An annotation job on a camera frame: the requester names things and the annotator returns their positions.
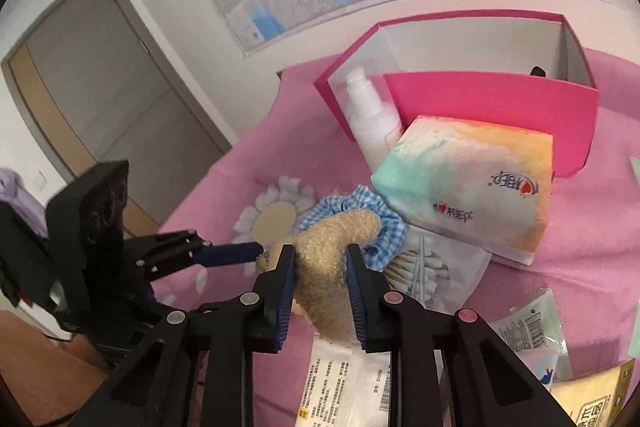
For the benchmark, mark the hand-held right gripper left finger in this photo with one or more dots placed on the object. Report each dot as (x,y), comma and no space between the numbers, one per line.
(285,287)

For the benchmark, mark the purple cloth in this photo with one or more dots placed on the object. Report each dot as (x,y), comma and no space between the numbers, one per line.
(20,197)

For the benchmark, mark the pastel tissue pack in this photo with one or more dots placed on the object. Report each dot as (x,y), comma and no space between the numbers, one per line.
(465,187)

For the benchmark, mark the white pump bottle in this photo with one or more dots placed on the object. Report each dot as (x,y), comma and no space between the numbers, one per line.
(370,127)

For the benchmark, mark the blue gingham scrunchie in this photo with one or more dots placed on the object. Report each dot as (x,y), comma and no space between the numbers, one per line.
(385,237)

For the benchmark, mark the yellow packet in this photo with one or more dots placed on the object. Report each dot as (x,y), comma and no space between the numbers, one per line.
(585,402)

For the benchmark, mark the pink flowered bed sheet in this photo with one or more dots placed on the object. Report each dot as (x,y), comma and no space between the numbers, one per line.
(590,257)

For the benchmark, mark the pink cardboard box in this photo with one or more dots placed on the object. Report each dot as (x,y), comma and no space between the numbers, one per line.
(475,107)

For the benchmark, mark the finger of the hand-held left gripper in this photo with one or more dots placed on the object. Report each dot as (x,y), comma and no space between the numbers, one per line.
(230,254)

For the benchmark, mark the grey wooden door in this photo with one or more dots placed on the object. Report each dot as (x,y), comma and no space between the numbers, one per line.
(100,82)

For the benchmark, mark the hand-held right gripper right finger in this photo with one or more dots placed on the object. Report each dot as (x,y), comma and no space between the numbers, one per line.
(356,297)

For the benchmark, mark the small black object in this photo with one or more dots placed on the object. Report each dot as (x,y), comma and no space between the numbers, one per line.
(537,71)

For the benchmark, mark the white printed packet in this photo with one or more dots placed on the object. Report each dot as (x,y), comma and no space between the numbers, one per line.
(350,387)

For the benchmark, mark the beige plush toy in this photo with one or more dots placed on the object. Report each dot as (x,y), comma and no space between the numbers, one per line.
(320,267)

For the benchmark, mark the clear barcode sachet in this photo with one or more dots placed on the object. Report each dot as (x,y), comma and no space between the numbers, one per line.
(530,322)

